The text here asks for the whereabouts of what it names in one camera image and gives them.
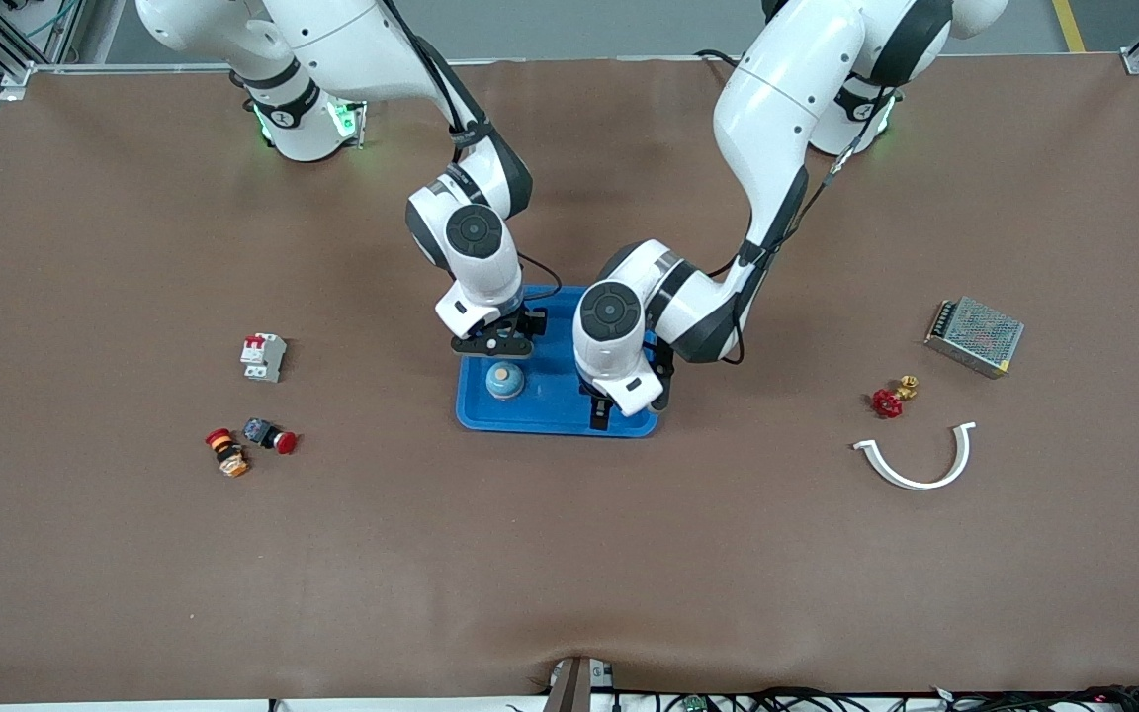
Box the blue dome call bell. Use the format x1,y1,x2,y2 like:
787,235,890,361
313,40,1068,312
485,361,527,402

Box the blue plastic tray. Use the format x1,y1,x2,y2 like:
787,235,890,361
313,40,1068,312
456,285,659,438

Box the red mushroom push button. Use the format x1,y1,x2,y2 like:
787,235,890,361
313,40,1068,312
242,417,299,455

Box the white half-round pipe clamp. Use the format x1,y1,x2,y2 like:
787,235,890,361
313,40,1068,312
852,421,978,491

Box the metal mesh power supply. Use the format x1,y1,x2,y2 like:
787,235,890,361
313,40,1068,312
923,296,1025,380

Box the white circuit breaker red switch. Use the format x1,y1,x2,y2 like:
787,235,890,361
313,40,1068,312
240,333,288,384

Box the grey metal bracket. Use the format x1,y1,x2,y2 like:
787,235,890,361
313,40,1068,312
542,655,616,712

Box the orange emergency stop switch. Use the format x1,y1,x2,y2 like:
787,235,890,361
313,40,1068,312
205,428,251,479

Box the tangled black cables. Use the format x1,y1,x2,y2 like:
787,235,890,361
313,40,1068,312
609,684,1139,712

